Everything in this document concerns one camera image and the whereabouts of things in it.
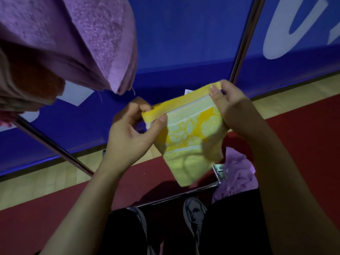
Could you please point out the orange patterned towel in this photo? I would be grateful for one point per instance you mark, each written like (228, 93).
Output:
(29, 79)

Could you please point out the person's black trousers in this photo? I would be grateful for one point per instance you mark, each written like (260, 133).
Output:
(233, 228)

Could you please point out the person's right forearm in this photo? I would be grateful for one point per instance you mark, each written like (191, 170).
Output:
(300, 199)

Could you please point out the person's left grey shoe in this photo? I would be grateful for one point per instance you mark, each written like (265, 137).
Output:
(142, 223)

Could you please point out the pale green towel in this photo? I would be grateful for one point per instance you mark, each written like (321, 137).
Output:
(220, 169)

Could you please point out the purple towel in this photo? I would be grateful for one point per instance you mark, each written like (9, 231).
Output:
(239, 172)
(79, 37)

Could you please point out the person's left hand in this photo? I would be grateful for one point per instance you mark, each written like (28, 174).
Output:
(124, 146)

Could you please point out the yellow white cloth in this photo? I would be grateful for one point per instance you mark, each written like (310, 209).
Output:
(191, 138)

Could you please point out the pink towel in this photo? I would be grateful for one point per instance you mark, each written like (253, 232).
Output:
(6, 119)

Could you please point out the person's right hand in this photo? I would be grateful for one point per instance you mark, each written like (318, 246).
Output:
(239, 111)

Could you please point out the person's grey shoe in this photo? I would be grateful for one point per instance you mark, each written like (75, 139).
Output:
(142, 223)
(195, 212)

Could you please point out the metal drying rack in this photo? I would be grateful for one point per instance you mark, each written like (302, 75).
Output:
(247, 39)

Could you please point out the person's left forearm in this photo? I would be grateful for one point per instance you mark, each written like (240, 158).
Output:
(79, 212)

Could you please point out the blue banner with white print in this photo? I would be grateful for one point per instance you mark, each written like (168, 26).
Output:
(191, 31)

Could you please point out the person's right grey shoe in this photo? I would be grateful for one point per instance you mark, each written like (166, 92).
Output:
(195, 212)

